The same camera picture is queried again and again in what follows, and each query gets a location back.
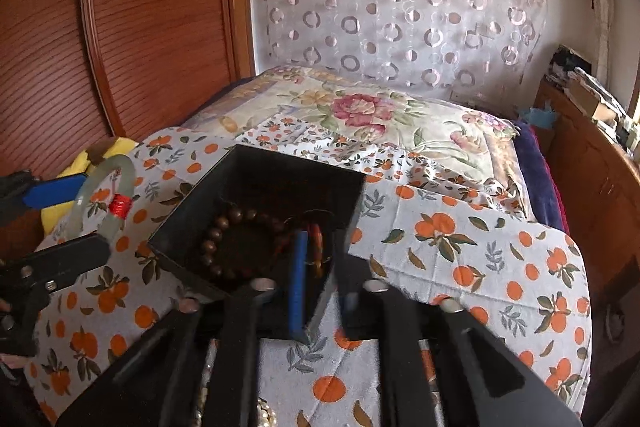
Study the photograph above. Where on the yellow cloth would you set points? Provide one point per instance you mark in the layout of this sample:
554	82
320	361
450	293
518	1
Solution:
60	217

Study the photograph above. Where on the pile of papers and boxes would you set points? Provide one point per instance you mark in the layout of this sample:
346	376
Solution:
590	92

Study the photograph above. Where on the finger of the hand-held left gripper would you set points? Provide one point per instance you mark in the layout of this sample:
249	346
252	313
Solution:
47	194
65	254

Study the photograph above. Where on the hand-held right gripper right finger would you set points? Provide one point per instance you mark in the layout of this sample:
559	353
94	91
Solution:
350	304

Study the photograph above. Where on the wooden cabinet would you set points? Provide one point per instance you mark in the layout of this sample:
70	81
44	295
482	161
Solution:
590	187

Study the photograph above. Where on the floral quilt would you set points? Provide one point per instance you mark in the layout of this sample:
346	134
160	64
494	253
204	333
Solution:
360	107

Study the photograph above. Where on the sheer circle pattern curtain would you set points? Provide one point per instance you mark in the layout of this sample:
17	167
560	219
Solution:
400	7

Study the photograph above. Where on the light blue cloth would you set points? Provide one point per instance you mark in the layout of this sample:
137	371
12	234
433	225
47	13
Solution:
537	116

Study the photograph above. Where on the red orange bangle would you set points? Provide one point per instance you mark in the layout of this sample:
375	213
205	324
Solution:
317	241

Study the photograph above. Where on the wooden headboard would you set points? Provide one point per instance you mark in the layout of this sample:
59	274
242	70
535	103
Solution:
125	32

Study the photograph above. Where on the purple blanket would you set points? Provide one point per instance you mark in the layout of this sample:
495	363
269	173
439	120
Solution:
531	157

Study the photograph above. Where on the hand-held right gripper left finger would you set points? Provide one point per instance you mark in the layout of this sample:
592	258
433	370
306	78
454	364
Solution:
299	287

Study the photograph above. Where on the orange fruit print sheet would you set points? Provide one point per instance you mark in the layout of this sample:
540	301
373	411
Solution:
450	257

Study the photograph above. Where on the black jewelry box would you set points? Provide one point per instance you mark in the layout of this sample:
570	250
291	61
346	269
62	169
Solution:
265	177

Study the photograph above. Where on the pale green jade bangle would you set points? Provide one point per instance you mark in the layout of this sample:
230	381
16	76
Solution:
128	172

